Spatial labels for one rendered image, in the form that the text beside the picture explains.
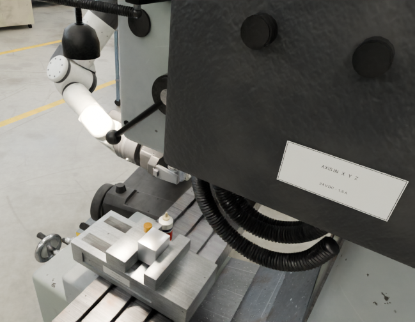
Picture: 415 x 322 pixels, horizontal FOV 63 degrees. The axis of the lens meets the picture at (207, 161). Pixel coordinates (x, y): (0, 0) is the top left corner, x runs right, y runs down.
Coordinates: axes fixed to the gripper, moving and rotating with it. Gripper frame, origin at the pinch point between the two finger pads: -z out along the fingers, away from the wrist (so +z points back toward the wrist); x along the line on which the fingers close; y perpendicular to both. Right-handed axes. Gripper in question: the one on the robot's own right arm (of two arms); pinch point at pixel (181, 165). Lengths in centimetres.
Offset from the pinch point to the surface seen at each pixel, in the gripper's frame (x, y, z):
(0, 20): 274, 86, 554
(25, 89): 160, 111, 326
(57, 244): -1, 59, 54
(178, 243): -5.9, 18.1, -4.6
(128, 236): -11.8, 18.0, 6.4
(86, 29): -10.1, -29.1, 17.4
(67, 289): -20, 41, 22
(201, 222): 16.1, 30.0, 1.3
